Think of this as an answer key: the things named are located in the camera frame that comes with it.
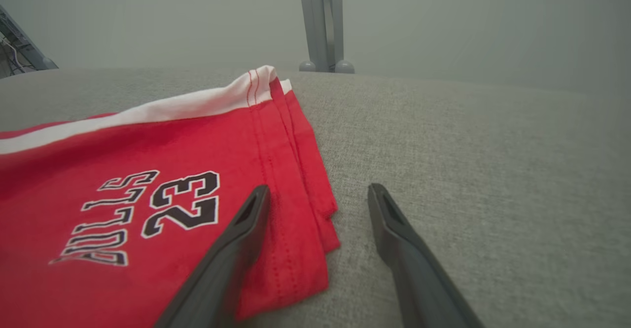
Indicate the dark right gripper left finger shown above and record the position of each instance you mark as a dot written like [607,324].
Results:
[222,269]

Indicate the red basketball shorts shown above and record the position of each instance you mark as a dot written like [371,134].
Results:
[148,145]

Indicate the grey cylinder post foot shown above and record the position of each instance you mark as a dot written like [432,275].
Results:
[307,66]
[344,67]

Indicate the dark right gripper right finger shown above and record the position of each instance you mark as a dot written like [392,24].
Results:
[419,278]

